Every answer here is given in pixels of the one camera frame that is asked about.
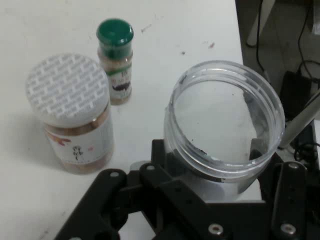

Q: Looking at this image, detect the spice bottle with green cap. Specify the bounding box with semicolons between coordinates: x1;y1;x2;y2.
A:
96;18;135;106

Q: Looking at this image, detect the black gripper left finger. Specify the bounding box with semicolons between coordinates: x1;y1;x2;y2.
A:
53;139;233;240

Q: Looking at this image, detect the nut jar with patterned lid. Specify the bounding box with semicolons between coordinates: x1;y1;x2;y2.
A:
24;52;115;175

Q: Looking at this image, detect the white slanted metal strut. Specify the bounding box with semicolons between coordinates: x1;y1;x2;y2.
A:
279;88;320;151

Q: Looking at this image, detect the clear plastic jar with seeds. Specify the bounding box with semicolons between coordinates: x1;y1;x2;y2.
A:
163;60;286;203

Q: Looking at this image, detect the black power adapter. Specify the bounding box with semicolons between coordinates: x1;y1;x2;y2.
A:
279;71;315;118

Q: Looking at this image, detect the white table leg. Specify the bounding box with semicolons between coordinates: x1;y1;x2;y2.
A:
246;0;264;47

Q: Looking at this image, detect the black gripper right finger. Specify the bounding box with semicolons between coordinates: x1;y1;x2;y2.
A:
249;137;320;240

